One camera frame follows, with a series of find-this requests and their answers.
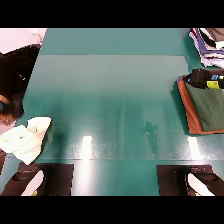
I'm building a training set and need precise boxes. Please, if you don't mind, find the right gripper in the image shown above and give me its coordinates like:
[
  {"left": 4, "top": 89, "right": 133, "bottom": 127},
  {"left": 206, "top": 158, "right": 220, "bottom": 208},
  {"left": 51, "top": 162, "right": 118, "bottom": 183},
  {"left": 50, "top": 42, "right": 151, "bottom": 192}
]
[{"left": 190, "top": 67, "right": 213, "bottom": 90}]

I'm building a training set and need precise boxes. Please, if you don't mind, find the dark green garment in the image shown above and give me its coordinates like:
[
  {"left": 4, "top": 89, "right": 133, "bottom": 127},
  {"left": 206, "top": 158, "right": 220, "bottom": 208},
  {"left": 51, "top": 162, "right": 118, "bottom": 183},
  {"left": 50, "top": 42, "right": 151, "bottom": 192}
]
[{"left": 184, "top": 79, "right": 224, "bottom": 133}]

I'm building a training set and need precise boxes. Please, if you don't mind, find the cream T-shirt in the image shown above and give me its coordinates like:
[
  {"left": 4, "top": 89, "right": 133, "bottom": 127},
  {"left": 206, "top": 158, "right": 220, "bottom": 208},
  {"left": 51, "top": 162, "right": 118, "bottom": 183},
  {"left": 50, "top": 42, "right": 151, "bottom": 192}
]
[{"left": 0, "top": 116, "right": 53, "bottom": 166}]

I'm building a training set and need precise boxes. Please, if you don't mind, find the orange garment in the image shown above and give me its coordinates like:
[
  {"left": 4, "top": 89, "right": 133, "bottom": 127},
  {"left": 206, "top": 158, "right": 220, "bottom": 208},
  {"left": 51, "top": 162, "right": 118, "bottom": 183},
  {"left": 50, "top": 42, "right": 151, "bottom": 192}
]
[{"left": 176, "top": 76, "right": 224, "bottom": 136}]

